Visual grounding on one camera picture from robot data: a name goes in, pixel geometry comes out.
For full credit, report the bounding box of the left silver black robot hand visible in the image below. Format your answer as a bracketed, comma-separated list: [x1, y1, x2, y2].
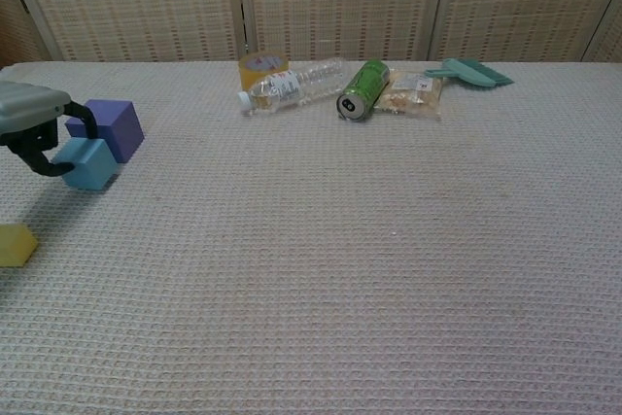
[0, 82, 98, 178]

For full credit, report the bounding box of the light blue cube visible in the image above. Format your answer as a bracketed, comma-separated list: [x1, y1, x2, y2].
[50, 136, 121, 191]

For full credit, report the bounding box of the small yellow cube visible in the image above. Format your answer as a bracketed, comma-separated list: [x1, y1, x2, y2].
[0, 223, 39, 268]

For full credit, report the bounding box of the teal hand brush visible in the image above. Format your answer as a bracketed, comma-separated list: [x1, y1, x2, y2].
[424, 57, 515, 89]

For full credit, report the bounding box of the large purple cube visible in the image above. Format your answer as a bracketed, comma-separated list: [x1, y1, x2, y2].
[64, 99, 146, 164]

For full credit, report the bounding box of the brown packing tape roll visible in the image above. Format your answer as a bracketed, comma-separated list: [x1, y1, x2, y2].
[237, 50, 289, 93]

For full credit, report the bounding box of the clear plastic water bottle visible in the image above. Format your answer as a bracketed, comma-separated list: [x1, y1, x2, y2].
[236, 56, 349, 116]

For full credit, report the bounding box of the white woven tablecloth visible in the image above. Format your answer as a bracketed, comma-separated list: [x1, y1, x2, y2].
[0, 60, 622, 415]

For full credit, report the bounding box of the bamboo folding screen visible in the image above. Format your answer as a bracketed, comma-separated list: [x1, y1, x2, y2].
[0, 0, 622, 69]

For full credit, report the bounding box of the green drink can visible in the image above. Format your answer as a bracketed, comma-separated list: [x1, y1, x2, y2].
[336, 59, 392, 121]

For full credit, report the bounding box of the clear snack packet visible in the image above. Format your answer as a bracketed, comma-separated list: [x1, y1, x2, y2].
[376, 70, 446, 121]

